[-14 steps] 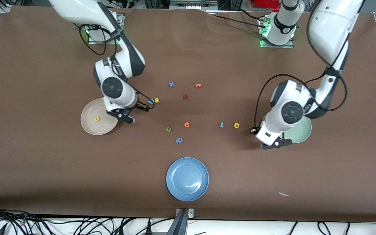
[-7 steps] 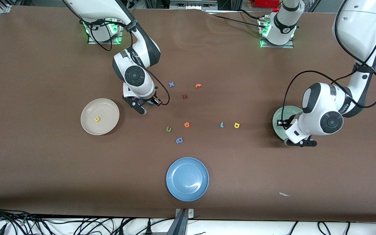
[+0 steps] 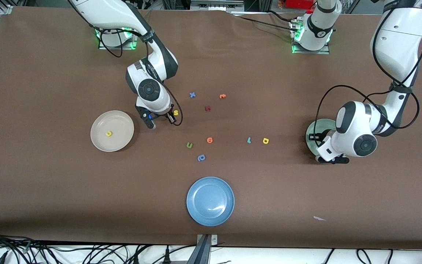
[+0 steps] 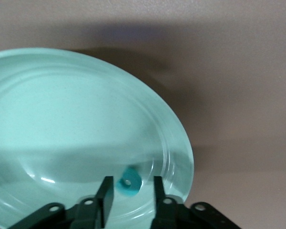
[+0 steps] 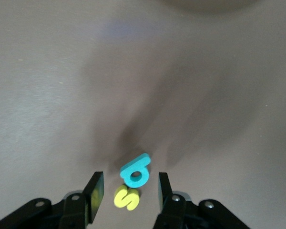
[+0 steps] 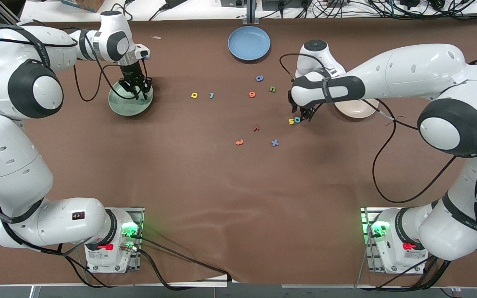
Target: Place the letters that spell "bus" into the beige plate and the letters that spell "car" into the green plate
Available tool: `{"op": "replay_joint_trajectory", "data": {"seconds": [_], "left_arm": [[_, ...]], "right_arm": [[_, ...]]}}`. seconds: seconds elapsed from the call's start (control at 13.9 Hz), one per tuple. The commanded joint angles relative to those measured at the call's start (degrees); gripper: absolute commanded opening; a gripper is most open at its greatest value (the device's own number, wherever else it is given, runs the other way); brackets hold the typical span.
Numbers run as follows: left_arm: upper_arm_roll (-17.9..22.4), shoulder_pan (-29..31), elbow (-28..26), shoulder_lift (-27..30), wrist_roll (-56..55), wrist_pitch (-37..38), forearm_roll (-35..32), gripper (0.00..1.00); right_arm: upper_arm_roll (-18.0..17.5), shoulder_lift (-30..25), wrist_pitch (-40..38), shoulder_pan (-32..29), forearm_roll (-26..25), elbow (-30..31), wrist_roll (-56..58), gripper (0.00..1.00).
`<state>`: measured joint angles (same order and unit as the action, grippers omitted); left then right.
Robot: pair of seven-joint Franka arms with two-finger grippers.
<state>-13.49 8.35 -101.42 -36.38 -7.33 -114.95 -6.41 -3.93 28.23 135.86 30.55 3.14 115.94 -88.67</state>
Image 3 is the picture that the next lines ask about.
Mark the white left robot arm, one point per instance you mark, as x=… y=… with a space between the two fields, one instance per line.
x=398 y=44

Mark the brown table cover sheet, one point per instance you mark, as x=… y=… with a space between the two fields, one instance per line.
x=50 y=190

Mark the blue round plate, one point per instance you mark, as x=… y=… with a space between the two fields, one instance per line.
x=210 y=201

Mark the aluminium profile bar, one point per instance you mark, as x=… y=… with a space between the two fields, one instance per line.
x=200 y=255

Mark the grey metal rail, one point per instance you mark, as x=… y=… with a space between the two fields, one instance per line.
x=216 y=5

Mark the beige round plate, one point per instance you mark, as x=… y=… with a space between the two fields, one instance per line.
x=112 y=131

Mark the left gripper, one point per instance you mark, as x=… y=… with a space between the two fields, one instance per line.
x=317 y=138

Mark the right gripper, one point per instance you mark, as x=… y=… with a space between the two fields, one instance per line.
x=166 y=115

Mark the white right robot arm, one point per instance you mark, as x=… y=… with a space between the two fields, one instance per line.
x=123 y=14

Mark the white paper scrap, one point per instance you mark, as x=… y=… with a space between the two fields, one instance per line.
x=318 y=218

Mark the green round plate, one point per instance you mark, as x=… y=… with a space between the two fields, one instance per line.
x=324 y=124

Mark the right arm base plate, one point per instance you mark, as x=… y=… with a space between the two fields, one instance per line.
x=117 y=47

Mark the metal mounting bracket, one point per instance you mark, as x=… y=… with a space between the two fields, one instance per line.
x=213 y=239

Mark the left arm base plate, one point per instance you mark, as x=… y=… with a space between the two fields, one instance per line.
x=311 y=52

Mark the red box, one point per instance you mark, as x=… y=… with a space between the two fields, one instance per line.
x=299 y=3

